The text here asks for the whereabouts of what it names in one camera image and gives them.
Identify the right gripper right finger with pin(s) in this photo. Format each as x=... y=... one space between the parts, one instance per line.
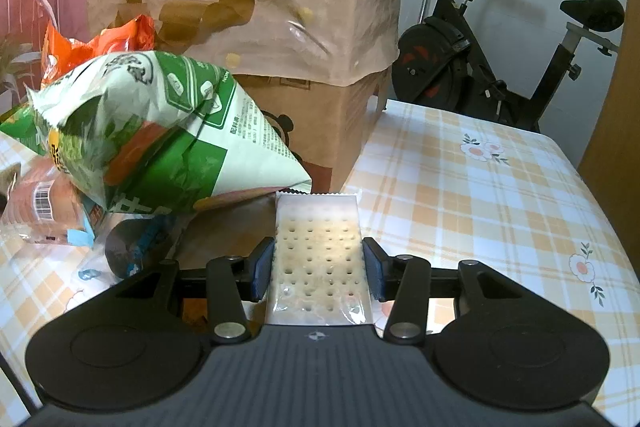
x=406 y=282

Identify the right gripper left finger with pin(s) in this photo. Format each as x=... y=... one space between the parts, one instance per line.
x=230 y=281

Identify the clear cracker pack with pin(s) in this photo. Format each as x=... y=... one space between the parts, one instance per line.
x=318 y=273

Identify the dark bun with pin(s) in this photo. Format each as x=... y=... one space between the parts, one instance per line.
x=126 y=245

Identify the pale green snack bag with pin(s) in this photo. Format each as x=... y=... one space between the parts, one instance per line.
x=154 y=132

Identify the brown biscuit pack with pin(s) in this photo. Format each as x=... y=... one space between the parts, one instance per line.
x=42 y=206

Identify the green chip bag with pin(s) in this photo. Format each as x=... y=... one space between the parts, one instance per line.
x=19 y=122

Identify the orange chip bag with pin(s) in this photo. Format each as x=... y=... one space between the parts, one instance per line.
x=60 y=55

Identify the checkered tablecloth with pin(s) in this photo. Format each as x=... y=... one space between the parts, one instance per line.
x=429 y=184

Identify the black exercise bike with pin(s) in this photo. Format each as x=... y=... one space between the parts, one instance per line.
x=537 y=65

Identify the wooden door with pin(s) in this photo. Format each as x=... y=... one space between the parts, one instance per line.
x=610 y=166

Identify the cardboard box with plastic liner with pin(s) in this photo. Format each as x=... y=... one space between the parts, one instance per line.
x=318 y=69

